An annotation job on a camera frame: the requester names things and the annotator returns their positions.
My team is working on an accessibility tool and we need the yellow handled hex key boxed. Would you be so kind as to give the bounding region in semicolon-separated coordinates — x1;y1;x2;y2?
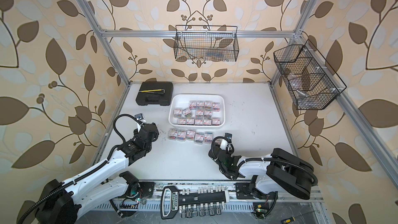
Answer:
139;89;165;94

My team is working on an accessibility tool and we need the wire basket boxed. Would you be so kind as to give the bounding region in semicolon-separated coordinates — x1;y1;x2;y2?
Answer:
273;40;347;111
173;24;239;62

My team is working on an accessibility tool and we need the right wire basket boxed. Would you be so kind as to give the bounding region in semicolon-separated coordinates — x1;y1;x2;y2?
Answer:
273;40;347;111

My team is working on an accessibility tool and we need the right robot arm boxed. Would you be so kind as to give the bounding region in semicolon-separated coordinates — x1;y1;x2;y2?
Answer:
208;133;318;200

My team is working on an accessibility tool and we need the white plastic tray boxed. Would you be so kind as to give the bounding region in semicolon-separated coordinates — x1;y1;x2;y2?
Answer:
169;94;226;128

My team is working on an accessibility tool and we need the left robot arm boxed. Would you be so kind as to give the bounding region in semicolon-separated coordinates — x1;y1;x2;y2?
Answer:
17;114;159;224

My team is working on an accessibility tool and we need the paper clip box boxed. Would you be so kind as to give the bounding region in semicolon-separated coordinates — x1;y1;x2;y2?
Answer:
194;132;205;144
168;128;178;140
204;132;214;144
186;130;196;141
177;130;187;141

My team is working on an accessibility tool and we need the yellow handled screwdriver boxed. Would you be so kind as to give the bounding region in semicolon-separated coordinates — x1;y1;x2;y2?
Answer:
280;211;315;224

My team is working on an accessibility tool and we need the back wire basket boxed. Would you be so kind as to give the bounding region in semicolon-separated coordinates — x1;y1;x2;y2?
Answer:
173;24;239;62

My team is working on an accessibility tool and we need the black tool case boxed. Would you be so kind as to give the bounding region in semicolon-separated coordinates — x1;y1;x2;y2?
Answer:
136;82;174;106

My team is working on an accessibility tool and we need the socket set holder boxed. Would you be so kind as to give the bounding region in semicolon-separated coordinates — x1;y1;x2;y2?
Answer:
160;186;230;220

